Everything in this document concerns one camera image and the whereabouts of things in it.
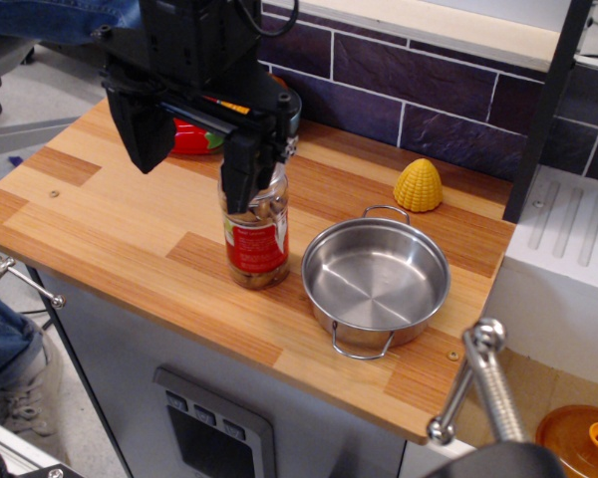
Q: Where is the white toy sink drainer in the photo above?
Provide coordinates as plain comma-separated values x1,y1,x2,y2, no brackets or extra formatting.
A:
506,166,598,288

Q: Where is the blue jeans leg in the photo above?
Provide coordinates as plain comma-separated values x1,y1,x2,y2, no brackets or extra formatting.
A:
0,300,47,389
0,0,143,45

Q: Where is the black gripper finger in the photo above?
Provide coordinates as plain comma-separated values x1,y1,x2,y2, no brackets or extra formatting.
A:
107,90,175,174
220,127,278,214

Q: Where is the almond jar with red label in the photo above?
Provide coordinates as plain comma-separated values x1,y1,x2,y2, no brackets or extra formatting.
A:
218,163,289,290

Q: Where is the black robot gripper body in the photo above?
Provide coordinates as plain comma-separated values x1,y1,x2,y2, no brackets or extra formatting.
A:
92,1,299,152

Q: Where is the orange plastic lid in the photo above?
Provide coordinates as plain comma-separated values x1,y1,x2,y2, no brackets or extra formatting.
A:
535,405,598,477

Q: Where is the black metal frame post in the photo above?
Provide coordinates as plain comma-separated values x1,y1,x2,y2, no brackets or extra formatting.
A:
502,0,593,224

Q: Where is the metal clamp screw right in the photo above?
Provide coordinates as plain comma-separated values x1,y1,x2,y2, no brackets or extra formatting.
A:
427,318,530,446

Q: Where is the red toy pepper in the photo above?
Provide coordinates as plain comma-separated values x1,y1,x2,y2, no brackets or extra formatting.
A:
171,119,223,155

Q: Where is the yellow toy corn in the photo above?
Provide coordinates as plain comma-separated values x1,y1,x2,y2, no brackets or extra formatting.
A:
393,158,443,213

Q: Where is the metal clamp handle left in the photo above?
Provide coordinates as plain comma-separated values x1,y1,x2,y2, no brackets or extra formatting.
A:
0,255,66,310

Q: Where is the stainless steel pot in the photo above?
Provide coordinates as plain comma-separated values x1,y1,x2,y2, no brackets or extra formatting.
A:
301,205,451,360

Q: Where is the blue jeans leg upper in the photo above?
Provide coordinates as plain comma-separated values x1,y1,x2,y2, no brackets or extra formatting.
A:
0,0,143,45

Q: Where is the blue jeans leg lower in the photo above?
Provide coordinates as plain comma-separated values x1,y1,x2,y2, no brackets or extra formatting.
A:
0,300,47,389

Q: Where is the grey sneaker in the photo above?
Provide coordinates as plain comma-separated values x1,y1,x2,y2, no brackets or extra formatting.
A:
0,334,65,459

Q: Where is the grey oven control panel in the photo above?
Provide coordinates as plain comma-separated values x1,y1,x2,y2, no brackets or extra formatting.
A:
153,366,277,477

